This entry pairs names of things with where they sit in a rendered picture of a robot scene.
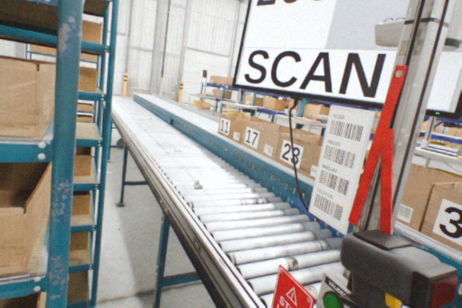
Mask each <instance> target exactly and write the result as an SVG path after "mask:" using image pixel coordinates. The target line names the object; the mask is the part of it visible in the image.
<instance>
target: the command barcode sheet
mask: <svg viewBox="0 0 462 308"><path fill-rule="evenodd" d="M374 117H375V112H373V111H367V110H359V109H353V108H348V107H339V106H335V105H331V107H330V110H329V114H328V121H327V124H326V131H325V135H324V138H323V145H322V149H321V155H320V159H319V163H318V169H317V173H316V177H315V184H314V188H313V194H312V198H311V202H310V208H309V212H311V213H312V214H314V216H316V217H317V218H319V219H320V220H322V221H324V222H325V223H327V224H329V225H331V226H332V227H333V228H335V229H337V230H339V231H340V232H341V233H343V234H346V233H347V227H348V224H349V222H348V218H349V214H350V211H351V208H352V204H353V201H354V197H356V194H355V193H357V188H358V185H359V179H360V175H361V171H362V166H363V162H364V159H365V154H366V151H367V145H368V141H369V137H370V132H371V128H376V127H377V124H378V121H379V118H374Z"/></svg>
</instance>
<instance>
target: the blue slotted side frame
mask: <svg viewBox="0 0 462 308"><path fill-rule="evenodd" d="M132 94H133V95H134V102H135V103H136V104H138V105H140V106H142V107H144V108H145V109H147V110H148V111H150V112H151V113H153V114H154V115H156V116H157V117H158V118H160V119H162V120H163V121H165V122H166V123H168V125H170V116H172V117H174V118H173V127H174V128H175V129H178V130H179V131H180V132H181V133H184V134H185V135H187V136H188V137H189V138H191V140H192V141H194V142H196V143H197V144H199V146H201V147H204V149H207V151H210V152H211V154H214V156H217V158H221V159H222V161H226V160H227V161H226V163H228V164H230V166H233V167H234V168H235V169H236V170H239V172H242V173H243V172H244V173H243V174H244V175H245V176H248V175H249V179H250V180H254V181H255V183H259V184H260V185H261V187H262V188H266V189H267V192H268V193H273V194H274V195H275V196H276V198H281V199H282V201H283V203H288V204H289V205H290V206H291V208H295V206H296V202H297V208H296V209H297V210H298V211H299V212H300V215H301V214H306V215H308V218H309V220H310V222H314V221H315V222H317V223H318V224H319V225H320V229H329V230H330V231H331V233H332V238H333V237H340V238H343V236H344V235H345V234H343V233H341V232H339V235H337V232H338V230H337V229H335V228H332V226H331V225H329V224H328V226H327V228H326V227H325V224H326V223H325V222H323V221H320V220H317V219H316V220H315V218H314V217H313V215H311V214H310V213H309V212H308V210H307V211H306V213H305V207H304V205H303V203H302V202H301V200H300V197H299V195H298V191H297V185H296V180H295V177H294V176H292V175H290V174H288V173H286V172H284V171H282V170H280V169H279V168H277V167H274V166H272V165H270V164H268V163H266V162H264V161H262V160H261V159H259V158H257V157H255V156H253V155H251V154H249V153H247V152H245V151H243V150H242V149H239V148H237V147H236V146H233V145H232V144H229V143H227V142H226V141H224V140H222V139H220V138H218V137H217V136H215V135H213V134H211V133H209V132H208V131H205V130H204V129H202V128H199V127H198V126H195V125H194V124H192V123H190V122H188V121H187V120H184V119H182V118H180V117H178V116H177V115H174V114H172V113H170V112H168V111H166V110H164V109H162V108H161V107H158V106H156V105H155V104H153V103H151V102H149V101H147V100H145V99H143V97H140V96H138V95H137V94H134V93H132ZM162 113H163V114H162ZM185 126H186V127H185ZM197 133H198V134H197ZM202 137H203V139H202ZM205 138H206V140H205ZM195 140H196V141H195ZM208 140H209V141H208ZM200 143H201V144H200ZM211 143H212V144H211ZM203 144H204V145H203ZM217 147H219V148H217ZM226 149H227V151H228V152H227V151H225V150H226ZM225 152H226V153H225ZM234 154H235V155H234ZM218 155H219V156H218ZM222 157H223V158H222ZM238 157H239V158H238ZM230 161H231V163H230ZM239 166H240V169H239ZM258 168H259V172H258ZM244 169H245V170H244ZM265 172H266V173H265ZM249 173H250V174H249ZM264 173H265V176H264ZM251 175H252V176H251ZM254 175H255V179H254ZM271 176H272V177H271ZM260 179H261V182H260ZM275 179H276V180H275ZM278 181H279V184H278ZM298 182H299V186H300V192H301V195H302V198H303V194H305V197H304V201H305V204H306V205H307V207H308V208H310V202H311V198H312V194H313V188H314V187H313V186H311V185H309V184H307V183H305V182H303V181H301V180H299V179H298ZM266 183H267V185H266ZM282 183H283V184H282ZM286 184H287V189H285V188H286ZM273 188H274V192H273ZM294 189H295V194H294ZM280 193H282V194H281V197H280ZM288 197H289V201H288V202H287V199H288ZM301 207H302V208H301ZM353 230H354V225H353V224H351V223H350V222H349V224H348V227H347V231H346V234H348V233H350V232H353ZM392 236H394V237H398V238H400V239H404V240H406V241H408V242H411V243H413V245H412V247H415V248H417V249H420V250H423V251H425V252H428V253H430V254H432V255H434V256H435V257H437V259H438V260H439V261H440V262H441V263H446V264H448V265H451V266H453V267H454V268H456V270H457V277H458V281H457V287H456V297H455V298H454V301H453V302H452V303H451V304H450V305H448V306H446V307H443V308H454V306H455V307H456V308H462V294H459V293H458V290H459V287H460V285H461V284H462V264H461V263H459V262H458V261H456V260H454V259H452V258H449V257H448V256H446V255H444V254H442V253H441V252H438V251H437V250H434V249H432V248H431V247H428V246H426V245H423V244H422V243H421V242H418V241H416V240H415V239H412V238H411V237H408V236H406V235H405V234H404V233H403V232H400V231H398V230H396V229H393V233H392Z"/></svg>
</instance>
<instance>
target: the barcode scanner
mask: <svg viewBox="0 0 462 308"><path fill-rule="evenodd" d="M412 245H413V243H411V242H408V241H406V240H404V239H400V238H398V237H394V236H392V235H391V234H389V233H387V232H384V231H381V230H379V229H372V230H365V231H360V232H350V233H348V234H345V235H344V236H343V238H342V241H341V251H340V261H341V264H342V265H343V266H344V267H345V268H346V270H348V271H349V272H351V273H352V291H353V293H350V294H345V295H341V297H340V302H341V303H342V304H344V305H346V306H348V307H350V308H399V307H401V303H402V302H403V303H405V304H409V305H410V307H411V308H443V307H446V306H448V305H450V304H451V303H452V302H453V301H454V298H455V297H456V287H457V281H458V277H457V270H456V268H454V267H453V266H451V265H448V264H446V263H441V262H440V261H439V260H438V259H437V257H435V256H434V255H432V254H430V253H428V252H425V251H423V250H420V249H417V248H415V247H412Z"/></svg>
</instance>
